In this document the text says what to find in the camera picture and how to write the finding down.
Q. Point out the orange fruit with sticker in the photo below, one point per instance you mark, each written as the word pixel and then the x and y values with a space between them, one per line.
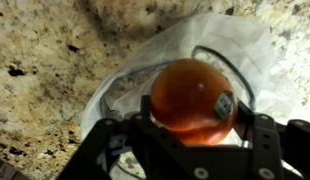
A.
pixel 194 101

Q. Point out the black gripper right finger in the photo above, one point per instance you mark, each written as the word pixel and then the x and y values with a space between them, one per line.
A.
pixel 244 123

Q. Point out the clear mesh produce bag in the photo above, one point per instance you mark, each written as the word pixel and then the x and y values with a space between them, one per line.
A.
pixel 112 124

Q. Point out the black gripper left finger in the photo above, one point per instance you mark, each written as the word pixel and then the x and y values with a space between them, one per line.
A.
pixel 145 107

